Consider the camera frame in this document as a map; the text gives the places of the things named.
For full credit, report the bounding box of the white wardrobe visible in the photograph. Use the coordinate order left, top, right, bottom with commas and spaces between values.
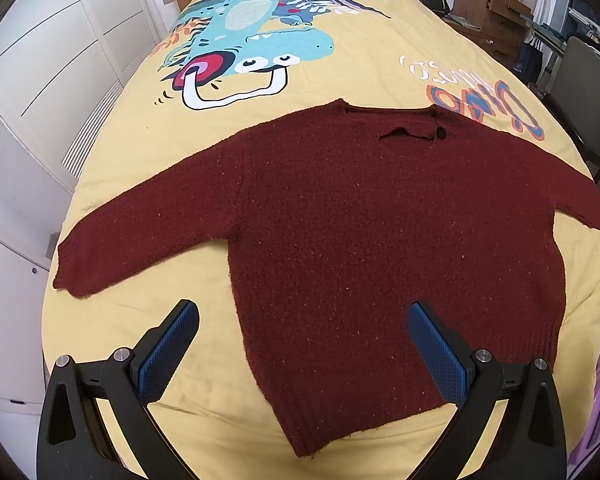
0, 0, 182, 416

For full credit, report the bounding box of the brown wooden drawer cabinet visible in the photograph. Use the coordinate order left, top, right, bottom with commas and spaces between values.
452, 0, 532, 68

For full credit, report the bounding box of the grey green chair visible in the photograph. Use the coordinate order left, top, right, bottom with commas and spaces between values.
542, 36, 600, 182

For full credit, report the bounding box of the dark red knit sweater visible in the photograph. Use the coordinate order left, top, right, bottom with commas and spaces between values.
53, 100, 600, 456

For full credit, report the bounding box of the yellow dinosaur print bedspread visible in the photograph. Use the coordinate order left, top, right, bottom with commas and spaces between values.
42, 0, 584, 479

